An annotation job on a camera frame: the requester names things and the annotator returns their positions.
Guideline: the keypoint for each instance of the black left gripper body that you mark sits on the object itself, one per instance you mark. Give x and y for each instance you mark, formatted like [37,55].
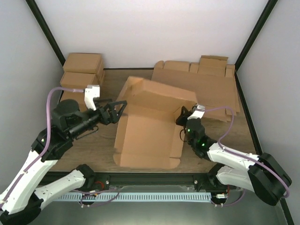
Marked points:
[106,119]

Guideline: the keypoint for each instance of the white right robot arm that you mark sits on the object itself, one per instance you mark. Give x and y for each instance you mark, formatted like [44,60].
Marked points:
[261,174]

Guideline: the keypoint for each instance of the cardboard box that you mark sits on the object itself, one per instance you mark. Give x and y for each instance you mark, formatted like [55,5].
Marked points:
[91,63]
[80,80]
[147,135]
[77,96]

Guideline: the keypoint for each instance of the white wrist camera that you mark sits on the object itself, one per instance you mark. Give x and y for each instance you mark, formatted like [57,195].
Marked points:
[197,112]
[90,93]

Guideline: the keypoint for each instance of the black frame post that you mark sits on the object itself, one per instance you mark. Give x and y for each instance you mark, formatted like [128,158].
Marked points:
[255,32]
[46,30]

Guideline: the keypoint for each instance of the stack of flat cardboard sheets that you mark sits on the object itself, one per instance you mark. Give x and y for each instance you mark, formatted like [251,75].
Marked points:
[211,91]

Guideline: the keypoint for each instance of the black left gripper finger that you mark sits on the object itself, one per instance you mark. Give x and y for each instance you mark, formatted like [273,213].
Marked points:
[116,105]
[116,113]

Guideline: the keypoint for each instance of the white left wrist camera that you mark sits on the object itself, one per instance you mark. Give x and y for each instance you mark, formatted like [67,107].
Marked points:
[90,93]

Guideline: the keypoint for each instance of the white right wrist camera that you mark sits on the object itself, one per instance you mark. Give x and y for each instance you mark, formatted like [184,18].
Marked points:
[197,112]

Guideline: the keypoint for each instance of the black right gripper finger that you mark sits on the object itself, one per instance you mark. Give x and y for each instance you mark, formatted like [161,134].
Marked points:
[180,120]
[184,111]

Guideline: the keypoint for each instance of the right black frame post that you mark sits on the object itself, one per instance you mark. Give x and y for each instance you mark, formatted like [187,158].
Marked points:
[255,32]

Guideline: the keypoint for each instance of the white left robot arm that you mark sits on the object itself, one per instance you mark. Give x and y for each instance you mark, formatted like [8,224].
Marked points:
[23,200]

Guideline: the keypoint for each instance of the upright cardboard sheet at back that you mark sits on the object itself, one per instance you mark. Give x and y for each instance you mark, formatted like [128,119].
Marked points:
[212,65]

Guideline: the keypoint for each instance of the left black frame post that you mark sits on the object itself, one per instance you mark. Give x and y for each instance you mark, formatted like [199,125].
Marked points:
[46,30]

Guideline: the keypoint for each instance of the light blue slotted cable duct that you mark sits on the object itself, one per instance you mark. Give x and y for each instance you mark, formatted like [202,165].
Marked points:
[138,197]

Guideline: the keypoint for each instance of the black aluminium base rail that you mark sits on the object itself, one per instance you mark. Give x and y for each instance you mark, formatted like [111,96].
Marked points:
[105,180]

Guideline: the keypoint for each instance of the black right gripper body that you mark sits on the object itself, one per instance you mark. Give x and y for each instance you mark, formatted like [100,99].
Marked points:
[180,121]

